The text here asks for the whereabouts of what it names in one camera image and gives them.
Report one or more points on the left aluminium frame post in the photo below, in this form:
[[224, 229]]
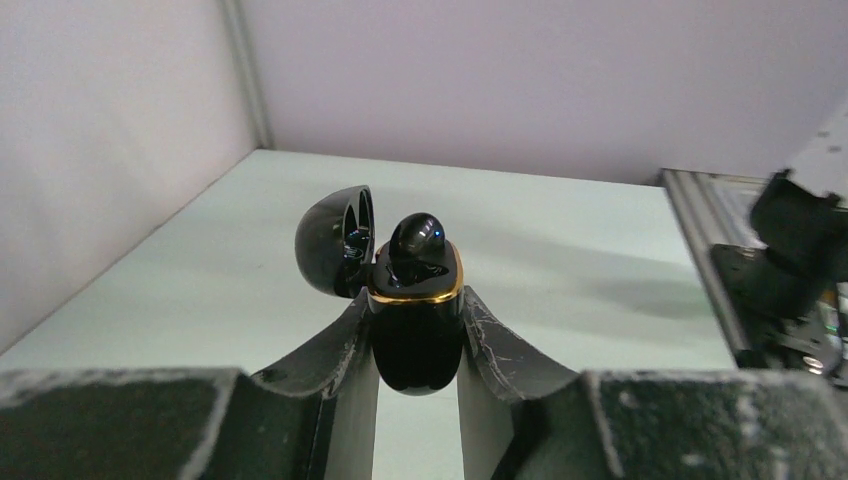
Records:
[[243, 52]]

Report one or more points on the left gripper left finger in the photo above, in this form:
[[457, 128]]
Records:
[[309, 415]]

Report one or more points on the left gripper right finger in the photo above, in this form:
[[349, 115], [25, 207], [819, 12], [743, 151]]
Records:
[[523, 415]]

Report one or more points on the black earbud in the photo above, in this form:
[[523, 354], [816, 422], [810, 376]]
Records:
[[418, 237]]

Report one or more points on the black earbud charging case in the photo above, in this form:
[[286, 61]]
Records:
[[414, 308]]

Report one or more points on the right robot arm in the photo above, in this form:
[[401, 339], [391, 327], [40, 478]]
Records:
[[781, 260]]

